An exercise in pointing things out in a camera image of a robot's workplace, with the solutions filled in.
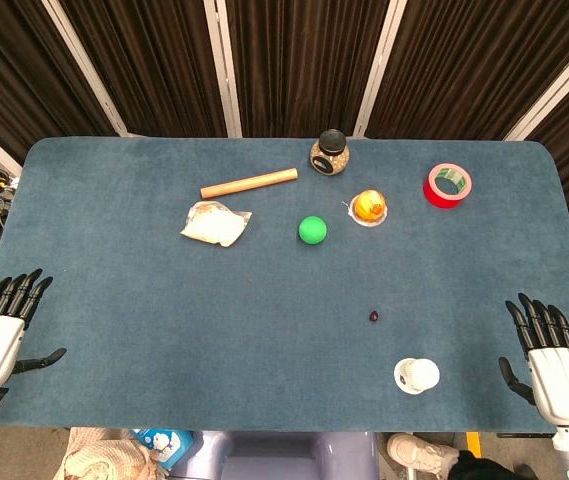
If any white sneaker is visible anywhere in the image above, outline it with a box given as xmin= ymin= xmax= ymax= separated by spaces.
xmin=386 ymin=432 xmax=461 ymax=474

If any blue and white package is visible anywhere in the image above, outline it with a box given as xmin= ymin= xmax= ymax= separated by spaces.
xmin=131 ymin=428 xmax=196 ymax=470

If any right black-fingered white robot hand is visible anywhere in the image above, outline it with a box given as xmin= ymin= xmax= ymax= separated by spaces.
xmin=497 ymin=292 xmax=569 ymax=429

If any lavender robot base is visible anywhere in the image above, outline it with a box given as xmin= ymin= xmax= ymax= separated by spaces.
xmin=168 ymin=430 xmax=380 ymax=480

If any black cloth item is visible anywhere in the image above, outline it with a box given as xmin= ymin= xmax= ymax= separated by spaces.
xmin=451 ymin=448 xmax=540 ymax=480

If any clear bag of white powder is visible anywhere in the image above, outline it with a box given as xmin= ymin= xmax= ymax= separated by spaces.
xmin=179 ymin=200 xmax=254 ymax=248

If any beige knit cloth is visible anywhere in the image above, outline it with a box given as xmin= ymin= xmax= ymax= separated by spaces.
xmin=62 ymin=427 xmax=165 ymax=480

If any dark brown curtain panel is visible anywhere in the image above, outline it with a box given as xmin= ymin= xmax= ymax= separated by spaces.
xmin=224 ymin=0 xmax=391 ymax=139
xmin=0 ymin=0 xmax=121 ymax=164
xmin=57 ymin=0 xmax=229 ymax=139
xmin=365 ymin=0 xmax=569 ymax=142

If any black-lidded glass jar of grains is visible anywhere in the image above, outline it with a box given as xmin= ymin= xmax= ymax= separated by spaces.
xmin=308 ymin=128 xmax=351 ymax=176

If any blue felt table cloth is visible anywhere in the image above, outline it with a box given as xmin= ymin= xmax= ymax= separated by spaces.
xmin=0 ymin=136 xmax=569 ymax=434

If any orange fruit jelly cup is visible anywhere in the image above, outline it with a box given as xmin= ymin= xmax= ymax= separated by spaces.
xmin=342 ymin=188 xmax=390 ymax=228

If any red tape roll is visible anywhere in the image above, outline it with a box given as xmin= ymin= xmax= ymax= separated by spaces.
xmin=422 ymin=162 xmax=474 ymax=208

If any white flower-print paper cup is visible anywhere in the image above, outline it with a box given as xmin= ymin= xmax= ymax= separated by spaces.
xmin=393 ymin=356 xmax=441 ymax=396

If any green ball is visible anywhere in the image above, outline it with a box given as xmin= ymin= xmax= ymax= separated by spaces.
xmin=297 ymin=215 xmax=329 ymax=247

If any wooden rod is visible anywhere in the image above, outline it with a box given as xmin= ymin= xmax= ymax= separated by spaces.
xmin=199 ymin=167 xmax=299 ymax=200

